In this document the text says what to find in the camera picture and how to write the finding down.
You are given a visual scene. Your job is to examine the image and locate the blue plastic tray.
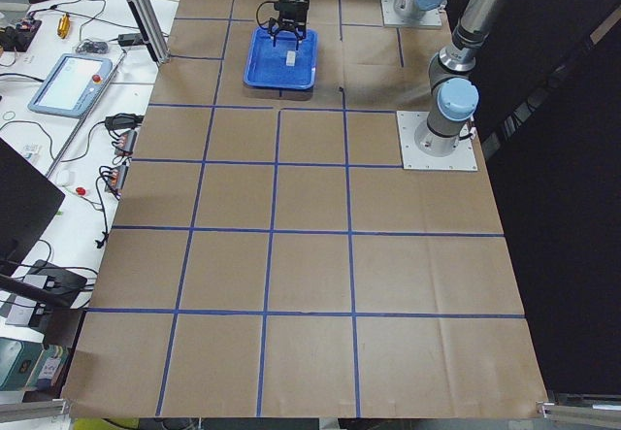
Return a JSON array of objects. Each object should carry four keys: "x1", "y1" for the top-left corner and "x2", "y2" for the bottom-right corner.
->
[{"x1": 244, "y1": 27, "x2": 319, "y2": 90}]

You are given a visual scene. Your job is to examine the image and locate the black power adapter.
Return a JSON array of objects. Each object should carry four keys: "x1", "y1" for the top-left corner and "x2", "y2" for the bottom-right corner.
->
[{"x1": 117, "y1": 33, "x2": 144, "y2": 47}]

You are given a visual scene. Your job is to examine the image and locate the gold cylindrical tool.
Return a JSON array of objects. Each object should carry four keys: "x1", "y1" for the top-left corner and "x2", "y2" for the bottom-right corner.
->
[{"x1": 56, "y1": 13, "x2": 71, "y2": 40}]

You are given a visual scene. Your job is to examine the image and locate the teach pendant tablet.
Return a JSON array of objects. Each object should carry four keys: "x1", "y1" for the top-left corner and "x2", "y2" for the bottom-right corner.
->
[{"x1": 28, "y1": 53, "x2": 114, "y2": 118}]

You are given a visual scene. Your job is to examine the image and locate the brown paper table cover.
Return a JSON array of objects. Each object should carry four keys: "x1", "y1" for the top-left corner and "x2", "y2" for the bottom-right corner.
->
[{"x1": 63, "y1": 0, "x2": 546, "y2": 418}]

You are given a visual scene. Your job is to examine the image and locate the black laptop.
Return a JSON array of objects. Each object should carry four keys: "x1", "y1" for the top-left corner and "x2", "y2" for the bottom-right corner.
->
[{"x1": 0, "y1": 140, "x2": 65, "y2": 276}]

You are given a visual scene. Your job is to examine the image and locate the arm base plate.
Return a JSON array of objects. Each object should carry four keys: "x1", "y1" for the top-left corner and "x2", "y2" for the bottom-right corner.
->
[
  {"x1": 380, "y1": 0, "x2": 443, "y2": 29},
  {"x1": 396, "y1": 111, "x2": 478, "y2": 173}
]

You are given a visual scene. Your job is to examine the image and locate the aluminium frame post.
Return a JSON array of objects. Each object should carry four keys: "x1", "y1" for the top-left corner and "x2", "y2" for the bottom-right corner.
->
[{"x1": 125, "y1": 0, "x2": 170, "y2": 66}]

